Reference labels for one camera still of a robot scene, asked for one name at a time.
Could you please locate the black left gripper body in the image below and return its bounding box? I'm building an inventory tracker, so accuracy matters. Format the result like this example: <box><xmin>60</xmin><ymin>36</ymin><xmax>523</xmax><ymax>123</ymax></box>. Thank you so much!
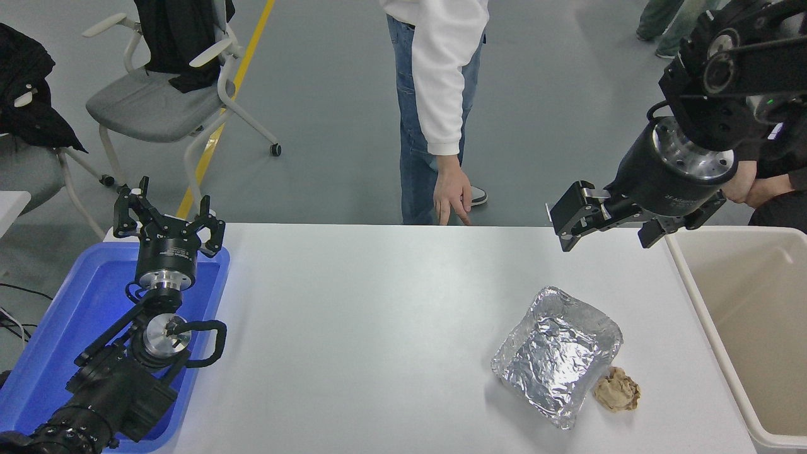
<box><xmin>134</xmin><ymin>214</ymin><xmax>203</xmax><ymax>274</ymax></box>

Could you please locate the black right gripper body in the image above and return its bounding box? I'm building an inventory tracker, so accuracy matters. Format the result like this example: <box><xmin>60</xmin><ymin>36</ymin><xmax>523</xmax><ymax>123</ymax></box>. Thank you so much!
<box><xmin>607</xmin><ymin>121</ymin><xmax>737</xmax><ymax>219</ymax></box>

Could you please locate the silver foil plate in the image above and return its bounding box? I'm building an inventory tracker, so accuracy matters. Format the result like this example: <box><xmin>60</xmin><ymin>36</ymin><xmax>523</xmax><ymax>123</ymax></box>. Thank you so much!
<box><xmin>491</xmin><ymin>286</ymin><xmax>624</xmax><ymax>431</ymax></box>

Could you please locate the person's hand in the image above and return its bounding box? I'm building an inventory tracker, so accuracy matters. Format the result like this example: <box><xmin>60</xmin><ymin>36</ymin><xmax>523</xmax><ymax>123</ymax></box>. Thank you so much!
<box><xmin>433</xmin><ymin>154</ymin><xmax>474</xmax><ymax>226</ymax></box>
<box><xmin>722</xmin><ymin>161</ymin><xmax>758</xmax><ymax>204</ymax></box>
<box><xmin>745</xmin><ymin>175</ymin><xmax>796</xmax><ymax>209</ymax></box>

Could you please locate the white chair grey seat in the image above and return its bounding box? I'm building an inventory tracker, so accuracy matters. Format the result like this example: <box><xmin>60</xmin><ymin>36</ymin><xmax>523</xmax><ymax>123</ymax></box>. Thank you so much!
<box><xmin>82</xmin><ymin>0</ymin><xmax>282</xmax><ymax>209</ymax></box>
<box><xmin>0</xmin><ymin>88</ymin><xmax>118</xmax><ymax>240</ymax></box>

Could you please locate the blue plastic tray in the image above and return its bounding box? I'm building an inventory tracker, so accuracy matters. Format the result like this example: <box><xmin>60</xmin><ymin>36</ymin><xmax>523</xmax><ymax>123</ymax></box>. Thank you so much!
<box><xmin>0</xmin><ymin>242</ymin><xmax>231</xmax><ymax>453</ymax></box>

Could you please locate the large pale bin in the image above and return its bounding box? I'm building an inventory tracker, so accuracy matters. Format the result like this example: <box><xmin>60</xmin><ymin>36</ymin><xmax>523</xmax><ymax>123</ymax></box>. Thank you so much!
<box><xmin>664</xmin><ymin>226</ymin><xmax>807</xmax><ymax>454</ymax></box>

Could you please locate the small white table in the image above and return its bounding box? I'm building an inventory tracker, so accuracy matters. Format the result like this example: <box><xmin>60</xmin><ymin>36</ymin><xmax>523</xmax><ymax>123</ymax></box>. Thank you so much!
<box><xmin>0</xmin><ymin>191</ymin><xmax>32</xmax><ymax>242</ymax></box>

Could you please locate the person walking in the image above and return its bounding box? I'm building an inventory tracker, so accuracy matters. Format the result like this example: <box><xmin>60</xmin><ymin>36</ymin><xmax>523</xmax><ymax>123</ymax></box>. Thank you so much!
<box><xmin>636</xmin><ymin>0</ymin><xmax>721</xmax><ymax>61</ymax></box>

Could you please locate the black jacket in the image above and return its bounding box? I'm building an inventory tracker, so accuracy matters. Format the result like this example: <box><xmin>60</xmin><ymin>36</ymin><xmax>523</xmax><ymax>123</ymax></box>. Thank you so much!
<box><xmin>0</xmin><ymin>23</ymin><xmax>88</xmax><ymax>154</ymax></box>
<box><xmin>134</xmin><ymin>0</ymin><xmax>236</xmax><ymax>94</ymax></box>

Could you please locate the crumpled tan paper ball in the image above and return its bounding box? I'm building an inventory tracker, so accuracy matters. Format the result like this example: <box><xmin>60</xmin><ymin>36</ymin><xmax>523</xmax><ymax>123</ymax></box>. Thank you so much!
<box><xmin>593</xmin><ymin>367</ymin><xmax>642</xmax><ymax>413</ymax></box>

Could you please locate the person standing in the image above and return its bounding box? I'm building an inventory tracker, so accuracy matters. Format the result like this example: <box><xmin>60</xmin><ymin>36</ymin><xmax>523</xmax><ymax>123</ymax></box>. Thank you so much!
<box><xmin>378</xmin><ymin>0</ymin><xmax>490</xmax><ymax>226</ymax></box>

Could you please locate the black floor cable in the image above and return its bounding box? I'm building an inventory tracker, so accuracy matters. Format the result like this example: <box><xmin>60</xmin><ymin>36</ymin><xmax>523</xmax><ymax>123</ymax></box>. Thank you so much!
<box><xmin>0</xmin><ymin>282</ymin><xmax>55</xmax><ymax>346</ymax></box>

